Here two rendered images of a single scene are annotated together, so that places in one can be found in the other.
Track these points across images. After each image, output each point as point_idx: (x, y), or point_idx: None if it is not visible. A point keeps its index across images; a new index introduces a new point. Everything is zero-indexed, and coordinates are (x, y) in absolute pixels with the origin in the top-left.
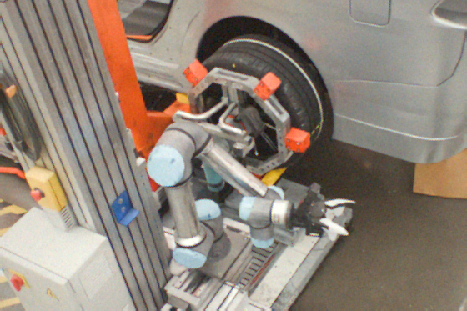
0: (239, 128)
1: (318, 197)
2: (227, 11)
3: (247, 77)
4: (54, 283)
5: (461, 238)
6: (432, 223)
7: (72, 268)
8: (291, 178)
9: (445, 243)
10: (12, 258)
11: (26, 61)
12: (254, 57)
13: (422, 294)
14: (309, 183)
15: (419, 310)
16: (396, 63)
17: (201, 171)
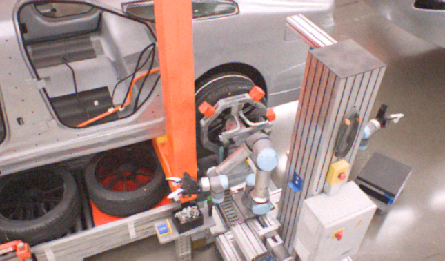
0: (244, 126)
1: None
2: (210, 65)
3: (243, 95)
4: (370, 211)
5: (292, 130)
6: (277, 132)
7: (367, 199)
8: (201, 156)
9: (291, 136)
10: (342, 219)
11: (375, 94)
12: (237, 83)
13: None
14: (212, 152)
15: None
16: (303, 54)
17: (199, 172)
